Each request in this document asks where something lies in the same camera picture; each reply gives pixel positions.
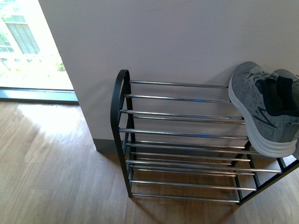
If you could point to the grey sneaker with navy lining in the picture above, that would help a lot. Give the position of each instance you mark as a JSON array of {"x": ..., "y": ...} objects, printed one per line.
[{"x": 288, "y": 74}]

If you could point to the black metal shoe rack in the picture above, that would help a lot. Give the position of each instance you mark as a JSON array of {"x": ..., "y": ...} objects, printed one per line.
[{"x": 187, "y": 141}]

